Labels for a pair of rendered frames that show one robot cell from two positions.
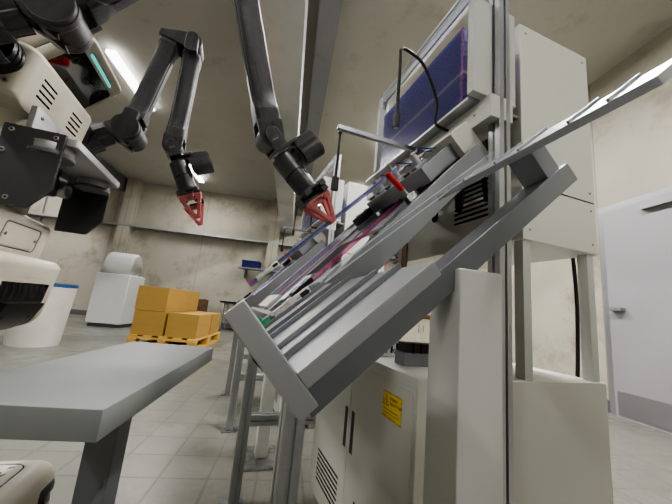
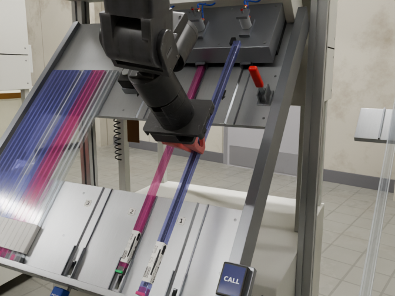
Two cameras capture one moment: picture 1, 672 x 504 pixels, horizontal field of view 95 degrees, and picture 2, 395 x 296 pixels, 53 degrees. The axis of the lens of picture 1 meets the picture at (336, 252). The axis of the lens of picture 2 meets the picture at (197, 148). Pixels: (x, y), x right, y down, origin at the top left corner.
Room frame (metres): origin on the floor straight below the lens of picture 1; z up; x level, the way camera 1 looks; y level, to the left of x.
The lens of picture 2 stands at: (0.27, 0.49, 1.11)
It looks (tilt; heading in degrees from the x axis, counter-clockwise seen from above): 11 degrees down; 315
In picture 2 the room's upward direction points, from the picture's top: straight up
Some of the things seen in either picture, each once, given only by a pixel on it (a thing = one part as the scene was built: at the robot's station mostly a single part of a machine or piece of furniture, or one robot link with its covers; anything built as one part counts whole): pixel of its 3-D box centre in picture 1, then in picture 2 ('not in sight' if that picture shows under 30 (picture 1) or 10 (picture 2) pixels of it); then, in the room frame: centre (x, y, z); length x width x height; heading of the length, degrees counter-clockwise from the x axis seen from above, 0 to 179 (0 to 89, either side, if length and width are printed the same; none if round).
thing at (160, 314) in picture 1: (183, 316); not in sight; (5.11, 2.34, 0.42); 1.41 x 1.01 x 0.83; 0
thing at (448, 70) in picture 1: (428, 115); not in sight; (1.07, -0.30, 1.52); 0.51 x 0.13 x 0.27; 19
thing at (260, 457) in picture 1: (270, 375); not in sight; (1.69, 0.27, 0.39); 0.24 x 0.24 x 0.78; 19
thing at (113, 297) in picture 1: (119, 289); not in sight; (6.53, 4.42, 0.75); 0.74 x 0.62 x 1.50; 9
